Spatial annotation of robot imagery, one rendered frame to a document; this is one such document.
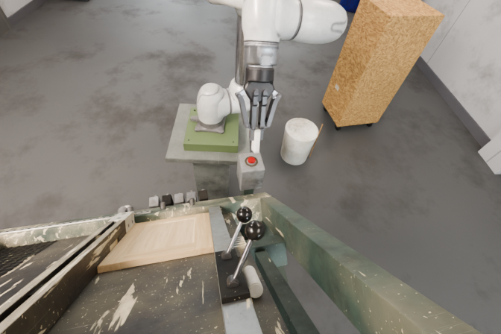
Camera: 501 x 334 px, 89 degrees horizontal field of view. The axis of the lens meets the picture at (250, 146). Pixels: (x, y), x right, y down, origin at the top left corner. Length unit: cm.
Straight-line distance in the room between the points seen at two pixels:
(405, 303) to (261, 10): 61
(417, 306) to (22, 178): 281
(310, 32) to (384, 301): 58
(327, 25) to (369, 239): 193
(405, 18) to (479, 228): 188
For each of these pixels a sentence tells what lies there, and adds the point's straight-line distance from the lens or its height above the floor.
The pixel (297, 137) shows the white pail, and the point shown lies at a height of 36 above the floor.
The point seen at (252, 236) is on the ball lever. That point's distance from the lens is 49.
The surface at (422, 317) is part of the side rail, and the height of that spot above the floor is 158.
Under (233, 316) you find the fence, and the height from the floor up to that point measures 149.
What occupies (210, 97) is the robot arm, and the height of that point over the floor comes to 107.
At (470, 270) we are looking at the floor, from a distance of 276.
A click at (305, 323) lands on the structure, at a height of 138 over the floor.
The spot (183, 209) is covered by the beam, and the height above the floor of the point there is 91.
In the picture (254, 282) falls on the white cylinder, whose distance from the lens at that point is 57.
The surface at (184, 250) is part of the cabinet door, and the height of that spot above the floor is 120.
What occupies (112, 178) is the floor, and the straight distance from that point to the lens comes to 255.
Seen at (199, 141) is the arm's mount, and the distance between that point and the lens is 155.
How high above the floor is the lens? 197
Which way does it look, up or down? 49 degrees down
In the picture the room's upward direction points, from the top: 7 degrees clockwise
